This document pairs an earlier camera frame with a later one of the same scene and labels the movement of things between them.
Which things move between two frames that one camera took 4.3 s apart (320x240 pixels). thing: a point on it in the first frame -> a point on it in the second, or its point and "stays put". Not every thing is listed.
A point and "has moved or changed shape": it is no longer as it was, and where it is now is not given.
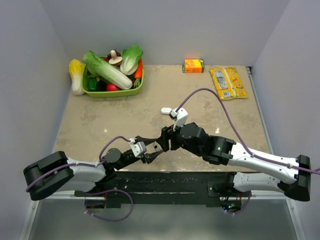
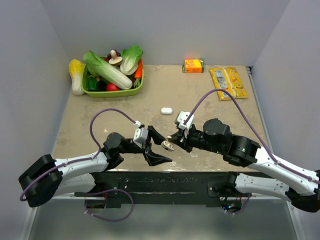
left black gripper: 149,157 -> 152,158
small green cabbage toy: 131,57 stays put
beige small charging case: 157,146 has moved or changed shape
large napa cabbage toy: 111,74 stays put
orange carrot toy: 138,74 stays put
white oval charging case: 165,110 stays put
